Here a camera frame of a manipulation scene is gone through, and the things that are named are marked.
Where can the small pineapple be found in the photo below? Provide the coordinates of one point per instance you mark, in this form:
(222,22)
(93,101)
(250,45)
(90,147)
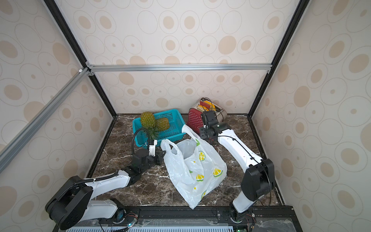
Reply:
(162,124)

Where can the left aluminium frame bar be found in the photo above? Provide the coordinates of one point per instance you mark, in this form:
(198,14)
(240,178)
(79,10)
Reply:
(23,137)

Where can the horizontal aluminium frame bar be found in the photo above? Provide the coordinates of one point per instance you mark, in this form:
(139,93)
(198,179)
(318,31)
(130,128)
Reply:
(180,67)

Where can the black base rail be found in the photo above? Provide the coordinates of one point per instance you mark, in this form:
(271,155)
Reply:
(179,216)

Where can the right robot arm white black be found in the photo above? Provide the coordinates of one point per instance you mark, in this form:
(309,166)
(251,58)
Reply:
(258,179)

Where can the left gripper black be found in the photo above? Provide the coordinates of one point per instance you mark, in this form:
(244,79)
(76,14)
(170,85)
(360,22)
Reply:
(160,159)

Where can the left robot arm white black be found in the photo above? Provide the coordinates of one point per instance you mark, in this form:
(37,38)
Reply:
(75,200)

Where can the red toaster with toast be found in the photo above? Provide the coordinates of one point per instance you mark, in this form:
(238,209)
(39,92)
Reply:
(195,121)

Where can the white plastic bag lemon print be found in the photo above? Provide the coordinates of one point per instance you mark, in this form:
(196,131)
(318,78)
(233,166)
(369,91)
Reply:
(195,168)

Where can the teal plastic basket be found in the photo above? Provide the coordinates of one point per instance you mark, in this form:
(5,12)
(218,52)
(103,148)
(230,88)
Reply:
(173,133)

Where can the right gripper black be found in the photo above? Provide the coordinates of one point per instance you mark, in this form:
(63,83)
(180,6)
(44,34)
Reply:
(209,118)

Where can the large pineapple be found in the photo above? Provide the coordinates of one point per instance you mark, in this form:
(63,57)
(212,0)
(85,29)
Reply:
(148,122)

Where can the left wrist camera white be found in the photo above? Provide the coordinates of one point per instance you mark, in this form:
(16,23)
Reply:
(152,147)

